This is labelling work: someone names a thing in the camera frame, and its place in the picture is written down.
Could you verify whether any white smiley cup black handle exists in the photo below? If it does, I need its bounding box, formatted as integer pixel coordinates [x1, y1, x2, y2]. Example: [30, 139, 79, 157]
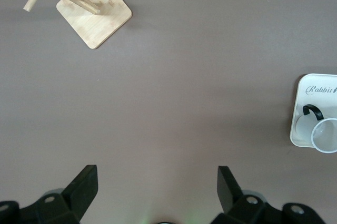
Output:
[294, 104, 337, 154]

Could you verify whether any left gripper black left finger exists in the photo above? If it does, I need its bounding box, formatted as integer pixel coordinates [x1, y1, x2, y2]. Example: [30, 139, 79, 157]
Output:
[0, 165, 99, 224]

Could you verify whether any wooden mug stand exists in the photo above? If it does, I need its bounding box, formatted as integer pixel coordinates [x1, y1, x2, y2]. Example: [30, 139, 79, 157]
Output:
[22, 0, 133, 50]

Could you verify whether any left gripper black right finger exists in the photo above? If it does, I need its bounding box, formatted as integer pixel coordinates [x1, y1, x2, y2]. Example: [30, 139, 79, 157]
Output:
[212, 165, 326, 224]

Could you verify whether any cream rabbit print tray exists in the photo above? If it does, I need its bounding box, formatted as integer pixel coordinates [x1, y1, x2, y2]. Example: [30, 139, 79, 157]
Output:
[289, 73, 337, 148]

